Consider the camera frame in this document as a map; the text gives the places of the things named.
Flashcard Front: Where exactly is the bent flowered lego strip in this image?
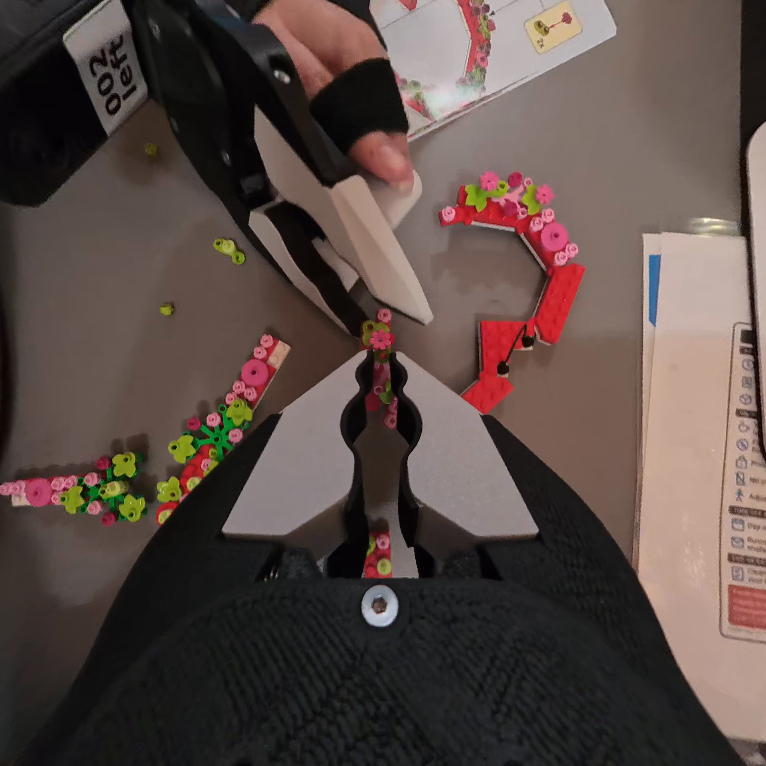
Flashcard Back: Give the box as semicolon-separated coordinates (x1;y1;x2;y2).
0;452;148;527

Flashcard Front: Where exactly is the short red flowered lego arc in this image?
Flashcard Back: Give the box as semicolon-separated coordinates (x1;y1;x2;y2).
360;307;401;430

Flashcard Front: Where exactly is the lego instruction booklet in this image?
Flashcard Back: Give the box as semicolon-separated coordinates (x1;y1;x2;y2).
370;0;618;142

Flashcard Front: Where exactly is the printed instruction sheet in sleeve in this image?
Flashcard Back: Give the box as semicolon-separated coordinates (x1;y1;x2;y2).
637;235;766;743

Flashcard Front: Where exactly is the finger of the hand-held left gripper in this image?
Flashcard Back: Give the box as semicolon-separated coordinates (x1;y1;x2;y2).
247;200;372;337
326;174;436;328

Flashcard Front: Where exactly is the white rounded board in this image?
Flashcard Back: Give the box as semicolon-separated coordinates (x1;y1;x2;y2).
745;120;766;457

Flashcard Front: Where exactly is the small red flowered lego segment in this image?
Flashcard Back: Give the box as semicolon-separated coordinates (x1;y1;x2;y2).
363;530;395;579

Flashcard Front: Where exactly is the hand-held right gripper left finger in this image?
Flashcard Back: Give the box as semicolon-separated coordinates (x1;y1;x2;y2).
221;349;369;575

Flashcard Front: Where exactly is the white paper with blue stripe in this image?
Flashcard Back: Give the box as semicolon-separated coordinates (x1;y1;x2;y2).
633;232;664;575

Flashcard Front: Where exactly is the person's left hand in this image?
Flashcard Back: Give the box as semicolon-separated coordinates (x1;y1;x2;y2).
253;0;416;189

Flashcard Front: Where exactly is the red lego arc with string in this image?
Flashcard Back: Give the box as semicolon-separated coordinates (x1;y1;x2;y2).
438;170;587;415

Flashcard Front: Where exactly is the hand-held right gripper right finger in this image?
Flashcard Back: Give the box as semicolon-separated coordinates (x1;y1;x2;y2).
392;350;541;566

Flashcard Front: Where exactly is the long flowered lego strip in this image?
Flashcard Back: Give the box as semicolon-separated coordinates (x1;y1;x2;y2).
154;332;292;526

